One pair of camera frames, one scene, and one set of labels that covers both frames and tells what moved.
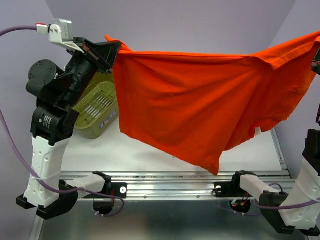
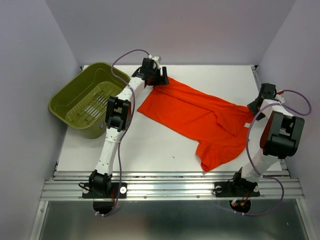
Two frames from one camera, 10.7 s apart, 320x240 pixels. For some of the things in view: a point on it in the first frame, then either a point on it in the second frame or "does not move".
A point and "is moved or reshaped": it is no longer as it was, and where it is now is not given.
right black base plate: [230, 189] does not move
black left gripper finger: [104, 52] → [164, 72]
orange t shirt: [200, 107] is moved or reshaped
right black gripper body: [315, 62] → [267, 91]
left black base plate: [116, 189] does not move
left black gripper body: [84, 67] → [153, 74]
